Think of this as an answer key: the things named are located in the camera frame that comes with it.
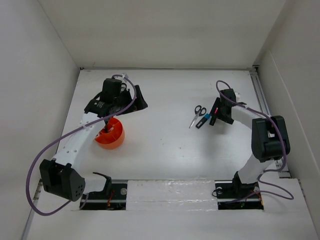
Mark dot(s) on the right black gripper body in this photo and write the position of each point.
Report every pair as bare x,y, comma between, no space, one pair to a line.
220,113

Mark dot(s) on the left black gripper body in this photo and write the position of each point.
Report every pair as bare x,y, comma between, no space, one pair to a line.
124,101

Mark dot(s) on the pink marker cap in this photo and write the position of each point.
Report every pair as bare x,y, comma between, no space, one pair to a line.
213,116

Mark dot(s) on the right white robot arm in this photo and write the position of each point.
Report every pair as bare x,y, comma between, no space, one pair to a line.
269,138

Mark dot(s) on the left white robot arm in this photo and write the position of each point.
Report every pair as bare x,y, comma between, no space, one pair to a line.
60,175

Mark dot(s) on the black blue utility knife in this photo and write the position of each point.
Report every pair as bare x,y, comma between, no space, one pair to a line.
203,120

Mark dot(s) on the orange round pen holder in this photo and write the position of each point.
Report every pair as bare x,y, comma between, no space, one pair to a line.
111,140

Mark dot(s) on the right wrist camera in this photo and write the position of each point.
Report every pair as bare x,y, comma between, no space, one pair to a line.
238,98

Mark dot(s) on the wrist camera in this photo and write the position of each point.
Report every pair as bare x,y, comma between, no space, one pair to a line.
124,76
238,98

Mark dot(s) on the black handled scissors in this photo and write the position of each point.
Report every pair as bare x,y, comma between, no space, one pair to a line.
198,111

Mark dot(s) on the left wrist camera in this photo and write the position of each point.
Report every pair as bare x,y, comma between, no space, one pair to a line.
124,76

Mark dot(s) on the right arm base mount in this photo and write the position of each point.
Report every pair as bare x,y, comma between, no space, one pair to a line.
230,197

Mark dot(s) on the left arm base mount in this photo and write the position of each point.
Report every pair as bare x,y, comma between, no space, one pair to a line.
104,194

